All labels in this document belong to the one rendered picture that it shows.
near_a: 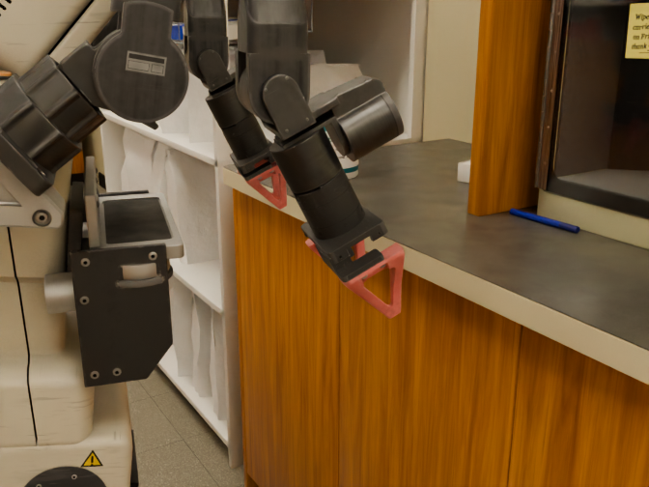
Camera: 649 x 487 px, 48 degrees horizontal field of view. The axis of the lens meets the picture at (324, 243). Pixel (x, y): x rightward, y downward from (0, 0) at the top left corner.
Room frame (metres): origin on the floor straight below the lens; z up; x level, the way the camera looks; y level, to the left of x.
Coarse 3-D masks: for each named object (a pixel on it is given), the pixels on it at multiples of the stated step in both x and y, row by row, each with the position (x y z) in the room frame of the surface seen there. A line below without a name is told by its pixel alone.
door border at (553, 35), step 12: (552, 0) 1.22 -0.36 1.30; (564, 0) 1.20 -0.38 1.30; (552, 12) 1.22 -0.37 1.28; (552, 24) 1.22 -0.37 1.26; (552, 36) 1.22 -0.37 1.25; (552, 48) 1.21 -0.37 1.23; (552, 60) 1.21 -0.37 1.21; (552, 72) 1.21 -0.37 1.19; (552, 84) 1.21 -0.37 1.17; (552, 96) 1.21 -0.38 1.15; (552, 108) 1.20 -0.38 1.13; (540, 132) 1.22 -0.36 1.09; (540, 168) 1.22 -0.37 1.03; (540, 180) 1.21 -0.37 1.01
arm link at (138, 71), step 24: (120, 0) 0.63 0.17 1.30; (144, 0) 0.63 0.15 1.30; (168, 0) 0.64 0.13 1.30; (120, 24) 0.69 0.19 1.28; (144, 24) 0.62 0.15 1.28; (168, 24) 0.62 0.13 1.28; (120, 48) 0.61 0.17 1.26; (144, 48) 0.62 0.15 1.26; (168, 48) 0.62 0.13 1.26; (96, 72) 0.60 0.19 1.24; (120, 72) 0.61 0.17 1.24; (144, 72) 0.62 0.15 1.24; (168, 72) 0.62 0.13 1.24; (120, 96) 0.61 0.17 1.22; (144, 96) 0.62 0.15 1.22; (168, 96) 0.62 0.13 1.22; (144, 120) 0.61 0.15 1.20
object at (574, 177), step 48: (576, 0) 1.18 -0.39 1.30; (624, 0) 1.11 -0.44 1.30; (576, 48) 1.18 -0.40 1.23; (624, 48) 1.10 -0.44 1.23; (576, 96) 1.17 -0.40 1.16; (624, 96) 1.09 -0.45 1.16; (576, 144) 1.16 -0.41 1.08; (624, 144) 1.08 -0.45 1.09; (576, 192) 1.15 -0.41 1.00; (624, 192) 1.07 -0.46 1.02
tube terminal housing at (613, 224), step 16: (544, 192) 1.22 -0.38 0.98; (544, 208) 1.22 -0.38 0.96; (560, 208) 1.19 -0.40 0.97; (576, 208) 1.16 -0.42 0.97; (592, 208) 1.13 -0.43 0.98; (576, 224) 1.16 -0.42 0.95; (592, 224) 1.13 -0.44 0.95; (608, 224) 1.10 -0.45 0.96; (624, 224) 1.08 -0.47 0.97; (640, 224) 1.06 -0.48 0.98; (624, 240) 1.08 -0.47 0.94; (640, 240) 1.05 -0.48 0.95
